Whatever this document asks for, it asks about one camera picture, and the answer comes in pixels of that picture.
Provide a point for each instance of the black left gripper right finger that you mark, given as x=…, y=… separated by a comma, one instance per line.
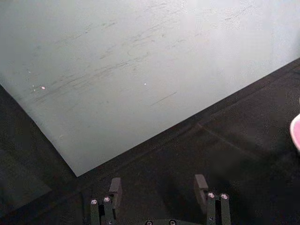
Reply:
x=200, y=185

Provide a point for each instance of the black table cloth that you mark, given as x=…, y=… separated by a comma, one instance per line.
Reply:
x=234, y=152

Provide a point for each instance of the plain pale wall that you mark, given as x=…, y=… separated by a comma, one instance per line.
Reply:
x=140, y=70

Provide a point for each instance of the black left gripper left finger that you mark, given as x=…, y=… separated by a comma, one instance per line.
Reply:
x=114, y=187

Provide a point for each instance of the pale pink round object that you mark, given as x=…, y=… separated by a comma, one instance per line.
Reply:
x=295, y=131

